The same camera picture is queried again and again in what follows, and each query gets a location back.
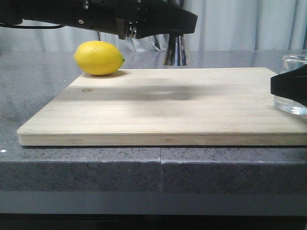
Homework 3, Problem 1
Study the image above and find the yellow lemon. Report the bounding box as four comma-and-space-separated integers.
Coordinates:
74, 41, 125, 76

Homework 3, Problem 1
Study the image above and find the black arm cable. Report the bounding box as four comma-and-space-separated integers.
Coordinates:
0, 23, 65, 30

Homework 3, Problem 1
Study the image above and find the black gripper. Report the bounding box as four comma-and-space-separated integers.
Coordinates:
69, 0, 198, 39

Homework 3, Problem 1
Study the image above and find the grey curtain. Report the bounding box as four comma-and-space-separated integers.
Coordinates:
0, 0, 307, 52

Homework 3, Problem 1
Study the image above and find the clear glass measuring cup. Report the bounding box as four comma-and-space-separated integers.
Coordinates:
274, 55, 307, 116

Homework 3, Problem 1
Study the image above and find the steel double jigger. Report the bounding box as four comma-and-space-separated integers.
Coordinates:
163, 0, 193, 67

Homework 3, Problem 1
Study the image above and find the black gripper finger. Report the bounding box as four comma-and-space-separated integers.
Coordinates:
271, 65, 307, 106

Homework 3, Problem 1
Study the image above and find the wooden cutting board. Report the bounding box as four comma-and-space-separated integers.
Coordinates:
17, 68, 307, 146

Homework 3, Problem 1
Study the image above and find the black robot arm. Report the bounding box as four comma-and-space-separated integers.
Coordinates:
0, 0, 198, 39

